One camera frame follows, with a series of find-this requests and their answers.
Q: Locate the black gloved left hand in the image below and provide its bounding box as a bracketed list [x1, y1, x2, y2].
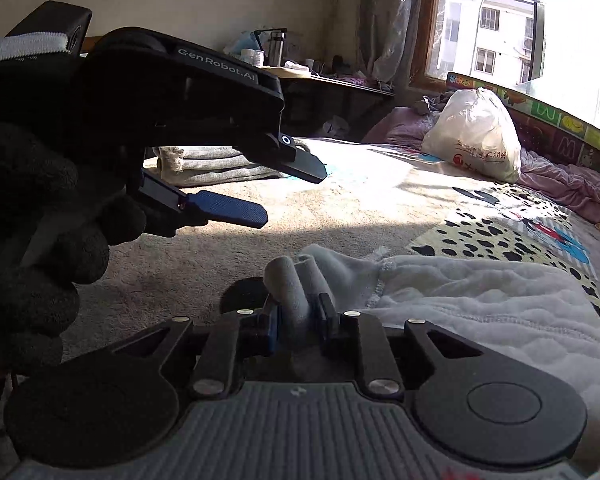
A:
[0, 54, 146, 400]

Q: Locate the colourful alphabet foam mat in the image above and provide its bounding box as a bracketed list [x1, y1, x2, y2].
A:
[446, 72, 600, 174]

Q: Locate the grey sheer curtain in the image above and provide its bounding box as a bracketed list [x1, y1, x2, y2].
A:
[358, 0, 419, 84]

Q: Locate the dark side table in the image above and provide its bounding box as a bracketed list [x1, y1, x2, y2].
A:
[264, 66, 396, 141]

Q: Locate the folded grey garment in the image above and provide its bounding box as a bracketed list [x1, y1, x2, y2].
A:
[154, 145, 287, 188]

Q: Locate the grey fleece-lined garment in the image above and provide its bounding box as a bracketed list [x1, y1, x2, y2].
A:
[264, 245, 600, 464]

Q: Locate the steel thermos bottle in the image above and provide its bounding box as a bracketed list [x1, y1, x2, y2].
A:
[268, 28, 287, 67]

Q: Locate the wooden framed window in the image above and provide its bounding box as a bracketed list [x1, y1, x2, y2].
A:
[412, 0, 600, 129]

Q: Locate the Mickey Mouse plush blanket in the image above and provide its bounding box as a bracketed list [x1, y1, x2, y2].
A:
[61, 140, 600, 360]

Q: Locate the pink crumpled bedsheet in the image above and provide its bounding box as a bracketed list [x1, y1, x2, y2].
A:
[363, 90, 600, 223]

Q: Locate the white plastic bag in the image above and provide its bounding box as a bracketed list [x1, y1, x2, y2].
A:
[422, 88, 521, 183]

